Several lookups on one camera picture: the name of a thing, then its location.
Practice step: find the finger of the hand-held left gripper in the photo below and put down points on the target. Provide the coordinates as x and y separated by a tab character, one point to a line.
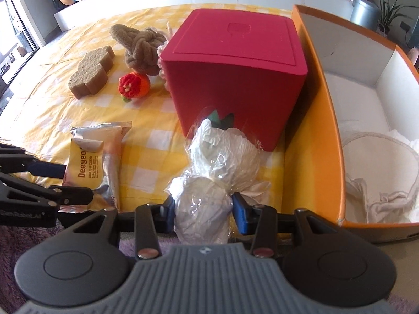
75	196
49	171

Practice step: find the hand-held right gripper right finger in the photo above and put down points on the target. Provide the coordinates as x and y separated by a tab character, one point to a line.
242	216

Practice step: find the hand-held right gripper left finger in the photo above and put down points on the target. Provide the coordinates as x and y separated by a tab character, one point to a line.
168	219

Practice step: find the silver orange snack packet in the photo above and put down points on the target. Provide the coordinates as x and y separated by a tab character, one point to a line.
98	163

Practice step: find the plastic white bundle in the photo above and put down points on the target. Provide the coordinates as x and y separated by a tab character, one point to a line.
209	176

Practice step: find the orange cardboard box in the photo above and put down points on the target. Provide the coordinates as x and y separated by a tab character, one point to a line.
311	137

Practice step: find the brown cloud-shaped sponge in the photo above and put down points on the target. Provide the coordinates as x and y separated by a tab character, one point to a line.
90	73

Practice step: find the red orange crochet flower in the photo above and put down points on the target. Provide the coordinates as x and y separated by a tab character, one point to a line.
134	86

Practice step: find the beige towel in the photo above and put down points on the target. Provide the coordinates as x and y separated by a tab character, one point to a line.
376	157

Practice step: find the brown knit knot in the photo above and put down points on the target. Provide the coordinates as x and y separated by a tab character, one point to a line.
142	49

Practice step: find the white cloth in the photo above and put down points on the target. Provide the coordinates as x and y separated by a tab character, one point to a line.
402	142

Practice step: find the purple fluffy blanket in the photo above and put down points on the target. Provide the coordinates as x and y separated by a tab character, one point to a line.
9	252

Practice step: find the yellow checkered tablecloth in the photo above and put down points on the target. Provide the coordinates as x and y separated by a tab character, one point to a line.
65	114

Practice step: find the red cube box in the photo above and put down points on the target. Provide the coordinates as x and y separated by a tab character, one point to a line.
235	72

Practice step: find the silver trash can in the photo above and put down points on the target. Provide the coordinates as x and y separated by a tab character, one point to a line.
363	11

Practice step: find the long-leaf floor plant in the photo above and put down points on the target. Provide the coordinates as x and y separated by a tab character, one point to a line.
389	9

